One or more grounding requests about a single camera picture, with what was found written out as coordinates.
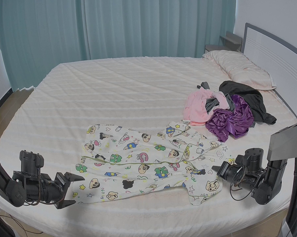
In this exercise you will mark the grey garment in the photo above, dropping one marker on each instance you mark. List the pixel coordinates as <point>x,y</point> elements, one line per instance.
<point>212,105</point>

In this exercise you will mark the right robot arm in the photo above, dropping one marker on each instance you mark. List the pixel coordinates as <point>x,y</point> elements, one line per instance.
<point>261,191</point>

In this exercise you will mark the blue-green curtain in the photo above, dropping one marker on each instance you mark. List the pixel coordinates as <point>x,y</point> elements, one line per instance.
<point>64,28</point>

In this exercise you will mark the bed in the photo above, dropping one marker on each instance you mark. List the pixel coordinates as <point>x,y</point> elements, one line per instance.
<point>114,95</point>

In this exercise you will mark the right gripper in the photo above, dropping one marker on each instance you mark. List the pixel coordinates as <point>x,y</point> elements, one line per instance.
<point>229,173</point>

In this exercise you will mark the black garment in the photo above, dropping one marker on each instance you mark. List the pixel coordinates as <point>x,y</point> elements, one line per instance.
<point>249,94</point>

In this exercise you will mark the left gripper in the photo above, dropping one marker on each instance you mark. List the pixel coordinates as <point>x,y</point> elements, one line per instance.
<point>51,190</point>

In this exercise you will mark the white printed pyjama top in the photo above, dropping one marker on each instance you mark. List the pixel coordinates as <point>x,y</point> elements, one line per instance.
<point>128,162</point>

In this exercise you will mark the grey bedside table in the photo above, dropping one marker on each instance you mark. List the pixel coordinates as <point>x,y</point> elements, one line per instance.
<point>227,43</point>

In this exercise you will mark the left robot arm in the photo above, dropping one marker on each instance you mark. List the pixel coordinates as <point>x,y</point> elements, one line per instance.
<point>15,192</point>

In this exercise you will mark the pink garment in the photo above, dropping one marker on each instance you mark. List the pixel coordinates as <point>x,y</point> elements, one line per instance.
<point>197,107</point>

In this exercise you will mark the purple satin garment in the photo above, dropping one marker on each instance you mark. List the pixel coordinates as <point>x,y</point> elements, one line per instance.
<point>227,125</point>

